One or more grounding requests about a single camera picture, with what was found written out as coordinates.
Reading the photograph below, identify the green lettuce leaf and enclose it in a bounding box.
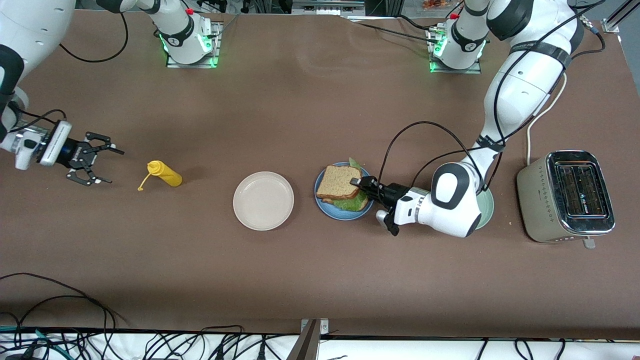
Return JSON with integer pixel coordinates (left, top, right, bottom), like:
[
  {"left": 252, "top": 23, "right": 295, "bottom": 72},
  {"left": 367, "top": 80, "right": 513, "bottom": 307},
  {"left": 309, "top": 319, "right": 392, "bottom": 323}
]
[{"left": 331, "top": 157, "right": 371, "bottom": 213}]

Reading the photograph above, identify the yellow mustard squeeze bottle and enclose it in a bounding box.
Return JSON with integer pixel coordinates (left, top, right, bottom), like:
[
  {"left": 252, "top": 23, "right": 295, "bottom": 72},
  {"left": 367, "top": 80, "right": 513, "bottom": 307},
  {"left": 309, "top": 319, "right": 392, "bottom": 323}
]
[{"left": 137, "top": 160, "right": 184, "bottom": 192}]

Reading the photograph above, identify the blue round plate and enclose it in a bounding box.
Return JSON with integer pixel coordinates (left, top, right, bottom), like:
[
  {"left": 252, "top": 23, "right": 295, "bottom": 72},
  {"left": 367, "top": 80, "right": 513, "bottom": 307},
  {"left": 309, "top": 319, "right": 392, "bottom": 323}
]
[{"left": 314, "top": 161, "right": 376, "bottom": 221}]

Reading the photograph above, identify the green round plate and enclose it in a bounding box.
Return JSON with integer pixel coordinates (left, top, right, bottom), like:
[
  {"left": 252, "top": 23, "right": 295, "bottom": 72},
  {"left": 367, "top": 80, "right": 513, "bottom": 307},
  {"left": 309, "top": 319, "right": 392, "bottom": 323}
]
[{"left": 474, "top": 187, "right": 495, "bottom": 231}]

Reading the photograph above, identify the beige round plate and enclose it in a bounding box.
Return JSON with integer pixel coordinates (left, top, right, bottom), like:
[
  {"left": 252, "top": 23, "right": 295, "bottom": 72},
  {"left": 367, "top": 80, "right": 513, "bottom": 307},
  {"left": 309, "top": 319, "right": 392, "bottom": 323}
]
[{"left": 232, "top": 171, "right": 295, "bottom": 232}]

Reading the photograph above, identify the beige chrome toaster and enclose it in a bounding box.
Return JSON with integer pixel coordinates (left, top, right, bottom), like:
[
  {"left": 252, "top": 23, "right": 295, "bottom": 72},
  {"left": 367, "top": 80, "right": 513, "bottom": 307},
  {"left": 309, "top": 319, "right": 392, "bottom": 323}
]
[{"left": 516, "top": 150, "right": 617, "bottom": 250}]

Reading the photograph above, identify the aluminium corner profile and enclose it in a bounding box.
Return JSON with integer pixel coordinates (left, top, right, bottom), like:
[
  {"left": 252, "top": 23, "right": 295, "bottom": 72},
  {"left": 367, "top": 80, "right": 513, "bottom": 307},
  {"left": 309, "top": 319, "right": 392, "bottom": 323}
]
[{"left": 601, "top": 0, "right": 640, "bottom": 34}]

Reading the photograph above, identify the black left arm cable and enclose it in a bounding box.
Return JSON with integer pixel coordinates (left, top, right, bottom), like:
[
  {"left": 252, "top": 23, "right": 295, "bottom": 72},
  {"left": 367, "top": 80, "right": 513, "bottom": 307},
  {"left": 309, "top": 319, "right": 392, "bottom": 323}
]
[{"left": 377, "top": 0, "right": 607, "bottom": 197}]

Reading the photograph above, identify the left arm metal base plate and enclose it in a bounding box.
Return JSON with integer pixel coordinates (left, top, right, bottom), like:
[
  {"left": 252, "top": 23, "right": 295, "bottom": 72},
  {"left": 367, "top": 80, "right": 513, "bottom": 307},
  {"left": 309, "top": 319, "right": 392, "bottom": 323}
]
[{"left": 429, "top": 25, "right": 482, "bottom": 75}]

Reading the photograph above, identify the small metal bracket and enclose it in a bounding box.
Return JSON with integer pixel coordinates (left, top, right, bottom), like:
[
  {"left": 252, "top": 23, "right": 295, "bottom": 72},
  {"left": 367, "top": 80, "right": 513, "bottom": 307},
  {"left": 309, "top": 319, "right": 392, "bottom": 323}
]
[{"left": 301, "top": 318, "right": 330, "bottom": 335}]

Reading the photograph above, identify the white toaster power cable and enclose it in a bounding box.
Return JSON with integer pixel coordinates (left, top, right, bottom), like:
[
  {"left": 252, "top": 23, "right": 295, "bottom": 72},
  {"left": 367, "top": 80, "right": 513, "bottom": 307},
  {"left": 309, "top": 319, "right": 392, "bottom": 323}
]
[{"left": 526, "top": 72, "right": 569, "bottom": 167}]

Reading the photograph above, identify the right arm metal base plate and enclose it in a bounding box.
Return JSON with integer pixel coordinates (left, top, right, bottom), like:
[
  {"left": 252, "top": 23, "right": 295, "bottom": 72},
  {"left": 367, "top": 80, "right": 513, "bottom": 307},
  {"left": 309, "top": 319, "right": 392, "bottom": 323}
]
[{"left": 166, "top": 21, "right": 223, "bottom": 69}]

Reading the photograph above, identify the aluminium profile post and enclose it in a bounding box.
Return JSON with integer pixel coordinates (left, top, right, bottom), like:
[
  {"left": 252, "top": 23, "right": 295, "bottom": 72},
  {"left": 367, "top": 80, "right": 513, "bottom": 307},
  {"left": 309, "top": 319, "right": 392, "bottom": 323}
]
[{"left": 286, "top": 320, "right": 321, "bottom": 360}]

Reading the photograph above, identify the teal cable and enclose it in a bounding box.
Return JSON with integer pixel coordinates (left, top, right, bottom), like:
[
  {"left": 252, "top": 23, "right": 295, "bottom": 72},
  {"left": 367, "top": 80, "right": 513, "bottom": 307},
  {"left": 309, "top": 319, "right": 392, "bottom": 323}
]
[{"left": 0, "top": 325, "right": 66, "bottom": 360}]

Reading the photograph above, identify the aluminium frame rail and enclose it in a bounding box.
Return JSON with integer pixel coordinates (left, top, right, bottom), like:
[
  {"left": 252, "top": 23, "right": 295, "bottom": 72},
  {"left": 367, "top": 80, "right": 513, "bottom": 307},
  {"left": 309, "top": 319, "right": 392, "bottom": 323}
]
[{"left": 291, "top": 0, "right": 366, "bottom": 16}]

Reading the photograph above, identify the black cable with plug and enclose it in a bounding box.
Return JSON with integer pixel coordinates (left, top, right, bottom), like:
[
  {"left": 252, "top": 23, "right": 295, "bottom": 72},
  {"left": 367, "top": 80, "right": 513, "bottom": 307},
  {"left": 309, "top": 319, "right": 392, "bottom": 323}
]
[
  {"left": 250, "top": 332, "right": 281, "bottom": 360},
  {"left": 200, "top": 325, "right": 246, "bottom": 360}
]

